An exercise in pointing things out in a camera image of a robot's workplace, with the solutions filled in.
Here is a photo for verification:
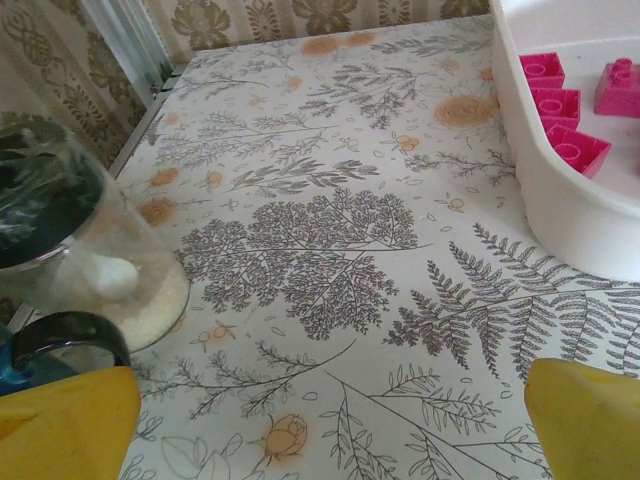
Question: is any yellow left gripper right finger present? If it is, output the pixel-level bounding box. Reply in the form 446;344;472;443
524;356;640;480

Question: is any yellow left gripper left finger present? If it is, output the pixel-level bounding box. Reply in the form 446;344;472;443
0;365;143;480

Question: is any pink lego brick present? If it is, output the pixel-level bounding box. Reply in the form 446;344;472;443
531;88;583;132
544;124;613;181
591;56;640;119
518;51;567;92

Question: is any glass jar with black lid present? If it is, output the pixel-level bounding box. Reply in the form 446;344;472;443
0;116;192;352

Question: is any white plastic container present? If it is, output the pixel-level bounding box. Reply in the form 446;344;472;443
488;0;640;284

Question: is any floral patterned tablecloth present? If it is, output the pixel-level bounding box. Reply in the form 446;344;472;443
9;13;640;480

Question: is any aluminium frame post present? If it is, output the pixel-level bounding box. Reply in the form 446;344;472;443
83;0;177;97

